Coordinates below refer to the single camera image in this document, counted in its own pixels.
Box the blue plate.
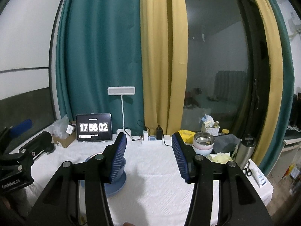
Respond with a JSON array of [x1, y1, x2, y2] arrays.
[[80, 169, 128, 198]]

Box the large blue bowl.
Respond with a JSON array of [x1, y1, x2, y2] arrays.
[[85, 153, 126, 184]]

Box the yellow wipes packet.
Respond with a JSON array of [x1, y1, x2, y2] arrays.
[[178, 130, 196, 144]]

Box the tablet showing clock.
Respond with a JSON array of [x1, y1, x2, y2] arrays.
[[75, 113, 113, 142]]

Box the black power adapter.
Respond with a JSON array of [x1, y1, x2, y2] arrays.
[[156, 125, 163, 140]]

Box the pale yellow tissue pack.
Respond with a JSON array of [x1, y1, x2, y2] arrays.
[[208, 153, 232, 164]]

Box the white perforated basket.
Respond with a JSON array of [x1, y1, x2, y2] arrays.
[[201, 114, 220, 136]]

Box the white charger plug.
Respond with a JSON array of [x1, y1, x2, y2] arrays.
[[143, 128, 149, 142]]

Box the white power strip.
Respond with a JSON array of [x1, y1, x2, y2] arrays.
[[141, 134, 173, 142]]

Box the grey cloth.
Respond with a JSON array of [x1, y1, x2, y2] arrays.
[[213, 134, 240, 153]]

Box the white tablecloth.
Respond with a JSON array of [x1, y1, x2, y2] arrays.
[[23, 134, 274, 226]]

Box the cardboard box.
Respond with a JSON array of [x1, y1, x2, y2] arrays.
[[52, 132, 76, 148]]

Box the small white box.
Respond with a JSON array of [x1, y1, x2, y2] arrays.
[[66, 124, 75, 135]]

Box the black scissors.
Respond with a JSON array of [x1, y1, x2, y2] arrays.
[[242, 160, 252, 177]]

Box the white desk lamp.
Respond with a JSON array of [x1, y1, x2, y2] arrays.
[[107, 86, 136, 136]]

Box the white tube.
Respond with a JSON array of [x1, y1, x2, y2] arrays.
[[252, 166, 266, 188]]

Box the teal curtain right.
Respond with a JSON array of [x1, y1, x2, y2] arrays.
[[260, 0, 295, 175]]

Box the teal curtain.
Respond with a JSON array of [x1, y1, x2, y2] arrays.
[[56, 0, 144, 136], [260, 0, 295, 175]]

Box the teal curtain left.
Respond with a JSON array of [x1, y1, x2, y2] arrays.
[[56, 0, 144, 136]]

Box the yellow curtain left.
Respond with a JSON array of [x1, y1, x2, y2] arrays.
[[140, 0, 188, 134]]

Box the yellow curtain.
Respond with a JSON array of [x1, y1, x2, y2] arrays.
[[140, 0, 188, 134], [252, 0, 282, 166]]

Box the yellow curtain right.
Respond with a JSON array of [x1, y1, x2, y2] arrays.
[[252, 0, 282, 166]]

